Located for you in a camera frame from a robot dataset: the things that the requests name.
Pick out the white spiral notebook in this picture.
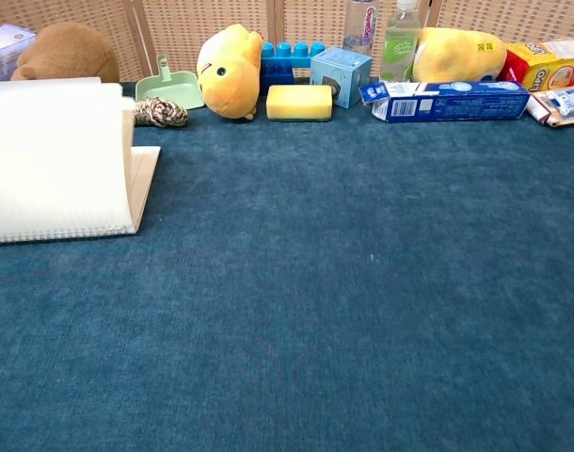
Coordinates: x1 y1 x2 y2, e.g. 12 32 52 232
0 76 162 246

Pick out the teal table cloth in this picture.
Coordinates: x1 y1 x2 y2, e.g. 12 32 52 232
0 79 574 452

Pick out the yellow sponge with green base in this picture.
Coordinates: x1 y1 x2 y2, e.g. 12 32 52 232
265 84 334 122

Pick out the orange white-faced plush toy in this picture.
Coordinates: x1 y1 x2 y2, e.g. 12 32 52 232
196 23 264 121

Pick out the light blue cube box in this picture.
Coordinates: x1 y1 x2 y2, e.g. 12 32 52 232
310 45 374 110

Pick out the blue building block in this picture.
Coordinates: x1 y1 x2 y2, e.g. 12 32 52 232
260 40 327 95

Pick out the green plastic dustpan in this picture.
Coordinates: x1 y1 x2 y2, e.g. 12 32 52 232
135 54 206 111

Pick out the blue toothpaste box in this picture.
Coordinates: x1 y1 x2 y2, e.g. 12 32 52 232
359 80 532 124

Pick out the clear bottle purple label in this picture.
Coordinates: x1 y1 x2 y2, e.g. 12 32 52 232
342 0 380 57

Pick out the clear bottle green label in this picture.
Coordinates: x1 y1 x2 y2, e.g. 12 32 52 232
379 0 423 84

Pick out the woven folding screen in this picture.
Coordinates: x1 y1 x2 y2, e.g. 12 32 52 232
0 0 574 84

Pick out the yellow plush toy with tag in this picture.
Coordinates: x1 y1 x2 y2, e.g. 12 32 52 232
411 26 508 85

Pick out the opened white toothpaste carton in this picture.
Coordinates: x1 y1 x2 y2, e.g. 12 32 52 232
524 89 574 129

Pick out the brown plush toy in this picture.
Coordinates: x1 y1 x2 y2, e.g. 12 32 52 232
9 21 121 85

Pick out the yellow red snack box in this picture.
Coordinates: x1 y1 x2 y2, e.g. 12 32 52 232
497 37 574 91

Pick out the white blue toothpaste tube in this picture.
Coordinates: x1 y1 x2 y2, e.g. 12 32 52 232
545 84 574 118

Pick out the braided rope bundle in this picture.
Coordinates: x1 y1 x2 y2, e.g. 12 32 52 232
134 96 190 129

